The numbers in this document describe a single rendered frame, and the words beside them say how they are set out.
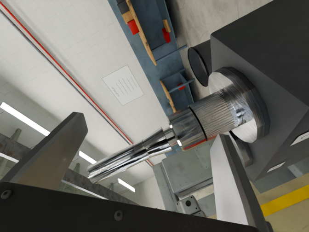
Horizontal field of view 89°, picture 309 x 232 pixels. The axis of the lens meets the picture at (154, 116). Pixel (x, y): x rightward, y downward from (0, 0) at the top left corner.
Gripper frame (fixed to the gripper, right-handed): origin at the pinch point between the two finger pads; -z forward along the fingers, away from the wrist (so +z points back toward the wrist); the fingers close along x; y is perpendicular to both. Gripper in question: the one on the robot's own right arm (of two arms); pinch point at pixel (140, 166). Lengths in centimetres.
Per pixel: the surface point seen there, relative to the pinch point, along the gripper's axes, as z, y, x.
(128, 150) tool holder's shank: -5.7, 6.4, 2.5
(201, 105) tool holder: -9.1, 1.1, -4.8
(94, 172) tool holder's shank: -3.6, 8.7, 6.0
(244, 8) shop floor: -196, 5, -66
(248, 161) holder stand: -9.5, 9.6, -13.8
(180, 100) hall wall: -497, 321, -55
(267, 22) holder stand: -13.3, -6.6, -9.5
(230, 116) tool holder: -8.0, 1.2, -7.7
